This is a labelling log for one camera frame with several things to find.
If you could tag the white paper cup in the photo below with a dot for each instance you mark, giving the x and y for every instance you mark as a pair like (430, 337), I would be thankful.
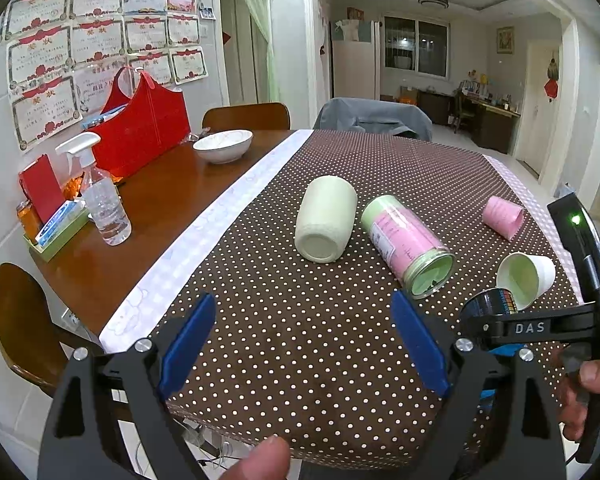
(526, 277)

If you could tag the blue white pack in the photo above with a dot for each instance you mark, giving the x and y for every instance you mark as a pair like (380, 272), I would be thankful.
(63, 216)

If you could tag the pink paper cup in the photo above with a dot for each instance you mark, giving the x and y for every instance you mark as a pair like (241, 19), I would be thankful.
(503, 217)

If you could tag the brown polka dot tablecloth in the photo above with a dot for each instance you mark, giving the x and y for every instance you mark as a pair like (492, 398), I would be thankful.
(308, 351)

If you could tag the red felt bag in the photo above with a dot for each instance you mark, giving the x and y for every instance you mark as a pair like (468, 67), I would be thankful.
(141, 127)

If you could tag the black striped metal can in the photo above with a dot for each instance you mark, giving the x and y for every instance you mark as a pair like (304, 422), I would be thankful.
(493, 301)

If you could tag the red envelope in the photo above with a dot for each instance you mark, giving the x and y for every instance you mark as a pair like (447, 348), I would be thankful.
(40, 185)

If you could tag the clear spray bottle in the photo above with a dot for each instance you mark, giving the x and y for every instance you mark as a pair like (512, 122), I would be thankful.
(100, 195)

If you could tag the right hand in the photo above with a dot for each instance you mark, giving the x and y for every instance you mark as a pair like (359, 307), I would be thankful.
(574, 394)

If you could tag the pale green ribbed cup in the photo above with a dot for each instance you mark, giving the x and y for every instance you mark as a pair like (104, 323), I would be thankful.
(325, 219)

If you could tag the framed wall picture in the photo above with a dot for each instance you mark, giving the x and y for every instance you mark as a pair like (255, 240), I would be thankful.
(505, 40)

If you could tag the red door ornament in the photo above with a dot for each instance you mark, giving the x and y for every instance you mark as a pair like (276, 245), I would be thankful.
(551, 87)

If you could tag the white refrigerator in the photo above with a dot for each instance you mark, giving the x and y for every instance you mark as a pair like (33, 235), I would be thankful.
(356, 59)

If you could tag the award certificate upper left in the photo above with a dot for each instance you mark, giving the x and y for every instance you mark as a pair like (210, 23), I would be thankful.
(25, 15)

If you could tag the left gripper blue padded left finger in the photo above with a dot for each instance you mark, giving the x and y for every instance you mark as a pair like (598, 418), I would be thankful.
(82, 437)

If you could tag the window with dark frame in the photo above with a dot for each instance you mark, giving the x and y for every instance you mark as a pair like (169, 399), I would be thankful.
(416, 46)

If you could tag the green tray box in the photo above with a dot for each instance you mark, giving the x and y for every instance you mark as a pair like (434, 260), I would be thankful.
(61, 239)

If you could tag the wooden chair near left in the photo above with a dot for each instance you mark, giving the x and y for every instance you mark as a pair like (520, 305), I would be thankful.
(31, 344)

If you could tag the award certificate middle left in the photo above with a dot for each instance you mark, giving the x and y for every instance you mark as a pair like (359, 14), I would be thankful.
(32, 57)

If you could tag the orange jar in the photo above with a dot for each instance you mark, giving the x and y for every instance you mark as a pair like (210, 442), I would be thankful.
(29, 220)

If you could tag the white ceramic bowl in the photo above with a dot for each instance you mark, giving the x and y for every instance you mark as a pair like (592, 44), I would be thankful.
(223, 147)

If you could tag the grey covered chair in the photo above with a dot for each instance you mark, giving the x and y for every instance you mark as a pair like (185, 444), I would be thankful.
(372, 116)

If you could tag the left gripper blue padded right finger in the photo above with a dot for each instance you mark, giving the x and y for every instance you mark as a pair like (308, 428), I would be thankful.
(525, 441)

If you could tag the award certificate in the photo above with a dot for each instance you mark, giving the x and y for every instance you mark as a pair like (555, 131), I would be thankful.
(25, 15)
(32, 57)
(44, 111)

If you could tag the green pink labelled can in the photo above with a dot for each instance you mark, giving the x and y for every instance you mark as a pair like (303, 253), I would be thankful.
(417, 258)

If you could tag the award certificate lower left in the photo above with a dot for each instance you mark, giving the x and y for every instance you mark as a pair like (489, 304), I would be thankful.
(44, 111)

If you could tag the wooden chair far side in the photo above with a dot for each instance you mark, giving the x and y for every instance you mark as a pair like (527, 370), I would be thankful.
(263, 116)

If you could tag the wooden chair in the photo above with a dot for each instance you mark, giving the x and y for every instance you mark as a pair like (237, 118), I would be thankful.
(263, 116)
(31, 344)

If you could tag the left hand thumb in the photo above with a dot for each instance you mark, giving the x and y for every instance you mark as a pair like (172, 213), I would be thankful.
(269, 460)

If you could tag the dark wooden desk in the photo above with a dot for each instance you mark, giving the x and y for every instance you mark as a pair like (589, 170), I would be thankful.
(489, 126)

